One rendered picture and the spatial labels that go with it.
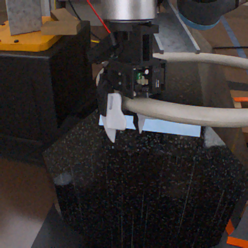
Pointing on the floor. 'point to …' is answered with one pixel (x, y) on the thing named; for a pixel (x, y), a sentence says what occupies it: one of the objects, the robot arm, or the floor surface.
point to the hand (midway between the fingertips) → (124, 129)
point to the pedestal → (41, 94)
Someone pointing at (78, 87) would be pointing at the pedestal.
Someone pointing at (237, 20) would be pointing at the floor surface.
